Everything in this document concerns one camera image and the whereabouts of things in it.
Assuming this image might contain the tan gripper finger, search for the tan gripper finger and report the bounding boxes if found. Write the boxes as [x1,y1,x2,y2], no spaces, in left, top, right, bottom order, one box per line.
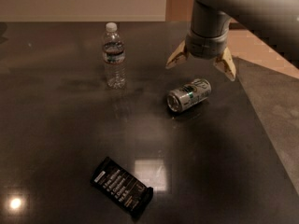
[214,47,236,81]
[165,41,189,69]

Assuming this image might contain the silver green 7up can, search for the silver green 7up can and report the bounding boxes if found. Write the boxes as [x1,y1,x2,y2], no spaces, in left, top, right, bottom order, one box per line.
[167,78,212,113]

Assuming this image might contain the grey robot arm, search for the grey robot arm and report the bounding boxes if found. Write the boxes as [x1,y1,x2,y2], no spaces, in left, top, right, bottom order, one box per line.
[165,0,299,80]

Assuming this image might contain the clear plastic water bottle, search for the clear plastic water bottle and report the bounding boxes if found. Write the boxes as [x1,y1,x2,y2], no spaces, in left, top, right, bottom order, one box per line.
[102,22,126,89]

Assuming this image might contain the black snack bar wrapper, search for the black snack bar wrapper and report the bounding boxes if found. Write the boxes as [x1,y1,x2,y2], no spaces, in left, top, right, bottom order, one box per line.
[91,157,153,218]

